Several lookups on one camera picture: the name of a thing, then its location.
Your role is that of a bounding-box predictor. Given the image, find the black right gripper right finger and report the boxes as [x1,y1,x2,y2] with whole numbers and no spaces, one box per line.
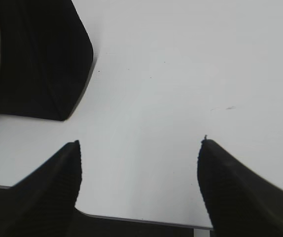
[197,138,283,237]

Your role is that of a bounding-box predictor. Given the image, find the black tote bag tan handles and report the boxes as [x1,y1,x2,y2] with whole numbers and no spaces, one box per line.
[0,0,94,121]

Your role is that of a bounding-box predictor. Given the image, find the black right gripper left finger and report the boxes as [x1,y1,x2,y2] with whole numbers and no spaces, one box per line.
[0,141,82,237]

